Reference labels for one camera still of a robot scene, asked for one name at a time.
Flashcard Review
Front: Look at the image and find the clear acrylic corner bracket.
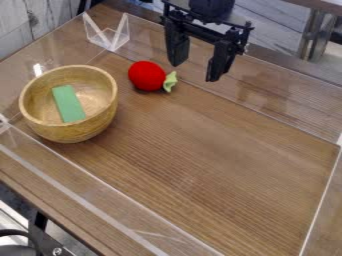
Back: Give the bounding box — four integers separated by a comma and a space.
82, 13, 130, 52

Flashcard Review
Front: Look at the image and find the metal table leg background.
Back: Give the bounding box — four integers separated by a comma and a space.
297, 9, 338, 62

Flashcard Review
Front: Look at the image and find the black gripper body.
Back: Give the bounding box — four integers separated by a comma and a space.
162, 0, 254, 54

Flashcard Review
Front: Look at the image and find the clear acrylic table guard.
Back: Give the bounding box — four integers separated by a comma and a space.
0, 114, 223, 256

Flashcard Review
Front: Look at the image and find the black cable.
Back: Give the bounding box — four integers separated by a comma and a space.
0, 228, 38, 256

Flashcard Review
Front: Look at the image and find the black stand under table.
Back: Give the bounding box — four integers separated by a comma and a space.
28, 212, 75, 256

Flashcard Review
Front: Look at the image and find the brown wooden bowl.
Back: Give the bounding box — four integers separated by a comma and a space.
19, 65, 119, 143

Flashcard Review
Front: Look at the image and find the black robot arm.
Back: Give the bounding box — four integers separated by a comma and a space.
162, 0, 254, 82

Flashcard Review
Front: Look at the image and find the green rectangular stick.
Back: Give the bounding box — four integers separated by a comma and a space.
52, 85, 86, 123

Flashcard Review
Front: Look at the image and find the red plush strawberry toy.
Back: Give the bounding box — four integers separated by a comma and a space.
128, 61, 178, 93

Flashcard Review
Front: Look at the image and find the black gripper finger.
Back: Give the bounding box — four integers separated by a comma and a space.
164, 19, 190, 67
206, 40, 237, 82

